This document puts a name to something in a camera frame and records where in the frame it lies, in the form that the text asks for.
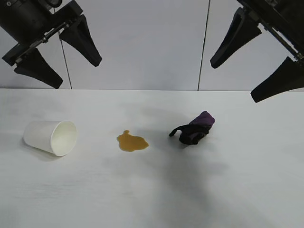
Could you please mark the brown liquid spill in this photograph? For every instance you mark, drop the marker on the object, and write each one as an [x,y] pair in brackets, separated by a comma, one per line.
[131,143]

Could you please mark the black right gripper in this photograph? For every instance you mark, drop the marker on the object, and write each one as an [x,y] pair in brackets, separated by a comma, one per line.
[282,21]

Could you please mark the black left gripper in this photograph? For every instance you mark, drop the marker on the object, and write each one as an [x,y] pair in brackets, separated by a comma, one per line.
[28,21]

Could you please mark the white paper cup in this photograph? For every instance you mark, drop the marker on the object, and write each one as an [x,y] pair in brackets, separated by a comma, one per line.
[40,135]

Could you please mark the purple and black cloth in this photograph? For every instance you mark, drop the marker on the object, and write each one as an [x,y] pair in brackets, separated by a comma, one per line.
[192,133]

